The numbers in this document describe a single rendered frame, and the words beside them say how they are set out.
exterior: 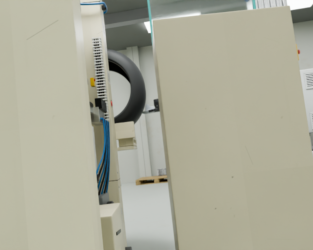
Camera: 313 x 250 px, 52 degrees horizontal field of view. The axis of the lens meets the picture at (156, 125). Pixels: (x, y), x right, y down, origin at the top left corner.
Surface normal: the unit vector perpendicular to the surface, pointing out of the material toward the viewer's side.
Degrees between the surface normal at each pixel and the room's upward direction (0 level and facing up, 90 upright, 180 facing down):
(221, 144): 90
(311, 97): 90
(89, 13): 90
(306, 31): 90
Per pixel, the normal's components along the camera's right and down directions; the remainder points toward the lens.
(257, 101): 0.00, -0.08
